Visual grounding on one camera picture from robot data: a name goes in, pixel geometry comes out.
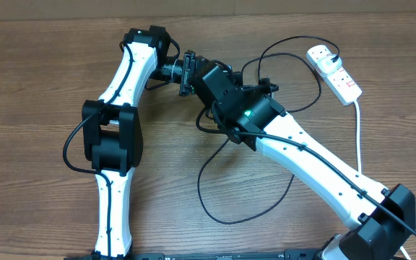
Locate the white USB charger plug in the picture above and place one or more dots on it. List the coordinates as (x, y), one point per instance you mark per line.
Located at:
(328, 64)

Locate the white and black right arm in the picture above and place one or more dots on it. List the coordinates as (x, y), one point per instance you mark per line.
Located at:
(379, 220)

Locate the white power strip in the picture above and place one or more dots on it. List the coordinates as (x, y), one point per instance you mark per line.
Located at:
(340, 82)

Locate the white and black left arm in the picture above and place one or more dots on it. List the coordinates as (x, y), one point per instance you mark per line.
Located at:
(112, 132)

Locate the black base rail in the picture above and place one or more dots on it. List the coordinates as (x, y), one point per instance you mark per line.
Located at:
(289, 254)

